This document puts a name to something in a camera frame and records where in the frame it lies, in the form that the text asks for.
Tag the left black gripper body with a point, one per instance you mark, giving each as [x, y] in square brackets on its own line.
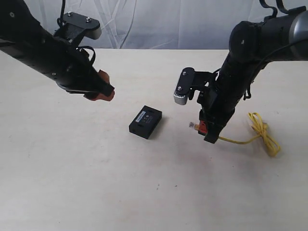
[69, 65]

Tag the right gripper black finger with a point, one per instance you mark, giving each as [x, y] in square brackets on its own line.
[213, 132]

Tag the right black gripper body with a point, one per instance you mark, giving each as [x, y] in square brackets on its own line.
[220, 99]

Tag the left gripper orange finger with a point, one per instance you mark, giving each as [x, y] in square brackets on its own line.
[94, 96]
[104, 76]

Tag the small black box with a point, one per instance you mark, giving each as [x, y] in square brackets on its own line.
[145, 122]

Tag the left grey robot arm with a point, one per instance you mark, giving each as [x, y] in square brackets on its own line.
[20, 34]

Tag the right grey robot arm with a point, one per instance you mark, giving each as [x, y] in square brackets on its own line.
[251, 47]

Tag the white backdrop curtain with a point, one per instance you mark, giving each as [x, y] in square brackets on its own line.
[155, 24]

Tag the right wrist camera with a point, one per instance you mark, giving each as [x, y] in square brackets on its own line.
[189, 82]

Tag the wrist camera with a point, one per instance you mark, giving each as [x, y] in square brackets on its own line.
[189, 82]
[76, 26]

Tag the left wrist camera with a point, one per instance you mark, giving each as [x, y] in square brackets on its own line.
[76, 26]

